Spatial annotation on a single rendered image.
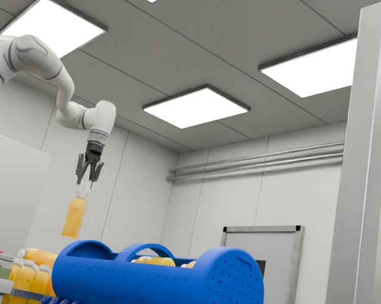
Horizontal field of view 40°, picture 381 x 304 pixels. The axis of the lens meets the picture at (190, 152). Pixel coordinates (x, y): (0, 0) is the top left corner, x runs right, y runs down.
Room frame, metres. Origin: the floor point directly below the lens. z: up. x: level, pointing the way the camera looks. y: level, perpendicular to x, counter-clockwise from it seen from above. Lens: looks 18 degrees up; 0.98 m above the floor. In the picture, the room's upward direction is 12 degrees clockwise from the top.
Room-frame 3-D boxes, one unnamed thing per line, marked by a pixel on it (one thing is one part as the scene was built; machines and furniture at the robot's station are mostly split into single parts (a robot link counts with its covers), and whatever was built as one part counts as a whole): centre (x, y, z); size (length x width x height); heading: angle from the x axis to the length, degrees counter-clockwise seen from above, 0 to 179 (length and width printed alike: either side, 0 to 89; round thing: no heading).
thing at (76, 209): (2.34, 0.44, 1.33); 0.07 x 0.07 x 0.19
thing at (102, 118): (2.32, 0.44, 1.80); 0.13 x 0.11 x 0.16; 69
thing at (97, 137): (2.32, 0.43, 1.70); 0.09 x 0.09 x 0.06
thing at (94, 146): (2.33, 0.43, 1.62); 0.08 x 0.07 x 0.09; 133
